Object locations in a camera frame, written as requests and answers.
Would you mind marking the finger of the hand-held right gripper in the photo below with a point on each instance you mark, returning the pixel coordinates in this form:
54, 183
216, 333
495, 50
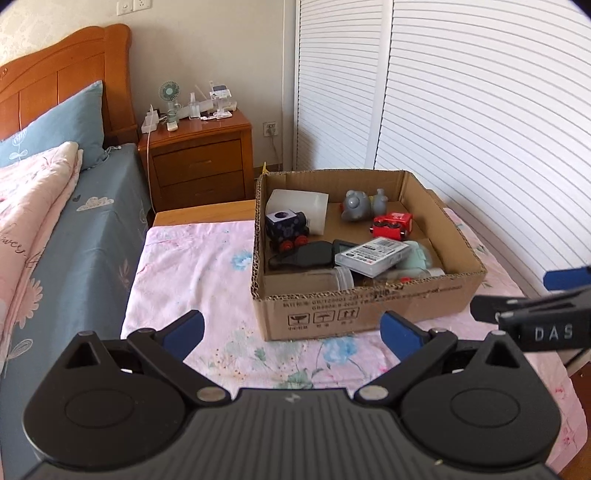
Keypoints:
531, 323
568, 278

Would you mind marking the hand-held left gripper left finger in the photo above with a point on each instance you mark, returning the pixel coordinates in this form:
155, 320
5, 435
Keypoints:
184, 330

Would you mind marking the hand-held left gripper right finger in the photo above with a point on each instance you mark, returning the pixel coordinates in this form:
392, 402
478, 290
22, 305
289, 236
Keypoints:
401, 334

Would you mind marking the cardboard box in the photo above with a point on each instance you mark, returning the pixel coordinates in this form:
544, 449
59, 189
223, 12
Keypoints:
369, 314

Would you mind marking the teal round container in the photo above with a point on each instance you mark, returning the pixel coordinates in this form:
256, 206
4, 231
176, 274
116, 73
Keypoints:
418, 258

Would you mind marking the clear plastic jar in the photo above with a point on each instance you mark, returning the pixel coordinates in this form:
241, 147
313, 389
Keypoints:
344, 278

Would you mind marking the clear plastic case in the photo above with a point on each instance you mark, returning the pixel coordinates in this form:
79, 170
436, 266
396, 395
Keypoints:
374, 256

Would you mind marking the red toy car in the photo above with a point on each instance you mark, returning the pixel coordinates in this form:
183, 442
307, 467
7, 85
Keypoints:
392, 224

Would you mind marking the black remote-like object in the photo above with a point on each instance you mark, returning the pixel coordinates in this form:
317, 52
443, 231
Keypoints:
304, 256

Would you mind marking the grey mouse toy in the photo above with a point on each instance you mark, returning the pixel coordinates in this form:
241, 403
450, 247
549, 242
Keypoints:
355, 205

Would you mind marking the black toy train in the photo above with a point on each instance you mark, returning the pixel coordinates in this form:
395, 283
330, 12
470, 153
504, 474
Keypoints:
286, 226

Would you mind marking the pink floral sheet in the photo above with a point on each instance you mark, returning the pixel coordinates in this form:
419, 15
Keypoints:
198, 267

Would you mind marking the blue-grey bed sheet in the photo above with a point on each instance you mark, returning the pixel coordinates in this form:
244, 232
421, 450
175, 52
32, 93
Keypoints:
92, 258

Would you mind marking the wooden nightstand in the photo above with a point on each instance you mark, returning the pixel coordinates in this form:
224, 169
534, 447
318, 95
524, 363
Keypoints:
198, 161

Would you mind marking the white louvered closet door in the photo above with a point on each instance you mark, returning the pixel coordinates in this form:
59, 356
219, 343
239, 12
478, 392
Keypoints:
485, 115
337, 83

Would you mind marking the pink quilt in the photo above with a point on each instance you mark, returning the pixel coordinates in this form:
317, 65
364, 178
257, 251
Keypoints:
27, 207

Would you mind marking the white power strip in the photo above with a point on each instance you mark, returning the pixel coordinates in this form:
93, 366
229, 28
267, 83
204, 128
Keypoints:
150, 122

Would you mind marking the clear small bottle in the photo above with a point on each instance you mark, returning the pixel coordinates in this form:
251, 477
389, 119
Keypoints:
195, 107

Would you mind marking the small display stand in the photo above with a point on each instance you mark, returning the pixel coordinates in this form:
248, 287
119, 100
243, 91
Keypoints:
220, 94

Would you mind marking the small green desk fan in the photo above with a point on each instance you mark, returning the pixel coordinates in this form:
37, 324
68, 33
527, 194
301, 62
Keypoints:
169, 92

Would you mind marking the blue pillow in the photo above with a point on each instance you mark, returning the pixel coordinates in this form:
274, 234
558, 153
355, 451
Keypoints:
60, 124

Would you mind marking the wooden headboard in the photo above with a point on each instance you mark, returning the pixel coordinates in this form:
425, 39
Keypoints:
60, 60

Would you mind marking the white wall socket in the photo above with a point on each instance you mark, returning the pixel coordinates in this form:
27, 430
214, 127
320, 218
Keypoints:
270, 129

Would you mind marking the white wall switch panel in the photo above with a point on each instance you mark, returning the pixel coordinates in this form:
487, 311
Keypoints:
134, 5

